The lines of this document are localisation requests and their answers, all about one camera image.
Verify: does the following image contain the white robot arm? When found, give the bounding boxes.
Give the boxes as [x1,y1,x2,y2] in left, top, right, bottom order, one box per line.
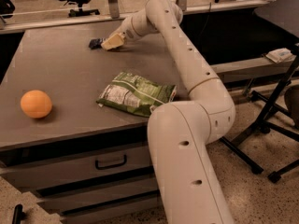
[102,0,235,224]

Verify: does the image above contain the white packet on ledge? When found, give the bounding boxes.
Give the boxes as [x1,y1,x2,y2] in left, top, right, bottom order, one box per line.
[265,48,292,63]

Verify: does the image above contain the black cylinder on floor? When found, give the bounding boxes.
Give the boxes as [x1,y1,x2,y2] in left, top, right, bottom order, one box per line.
[12,204,26,224]

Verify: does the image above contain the orange fruit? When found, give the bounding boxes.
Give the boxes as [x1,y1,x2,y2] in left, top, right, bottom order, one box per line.
[21,90,52,119]

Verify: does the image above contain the black drawer handle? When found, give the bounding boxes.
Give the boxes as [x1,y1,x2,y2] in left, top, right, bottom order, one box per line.
[94,154,127,171]

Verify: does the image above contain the green jalapeno chip bag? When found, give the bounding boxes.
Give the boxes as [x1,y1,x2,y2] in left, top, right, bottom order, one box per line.
[96,72,177,117]

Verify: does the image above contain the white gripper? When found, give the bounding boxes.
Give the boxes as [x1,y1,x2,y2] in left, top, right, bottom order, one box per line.
[101,14,147,50]

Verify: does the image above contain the grey drawer cabinet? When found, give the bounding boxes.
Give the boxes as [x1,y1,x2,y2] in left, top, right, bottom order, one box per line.
[0,21,187,224]

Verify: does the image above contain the black folding stand legs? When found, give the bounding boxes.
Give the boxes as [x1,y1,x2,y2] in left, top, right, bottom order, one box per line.
[219,44,299,184]

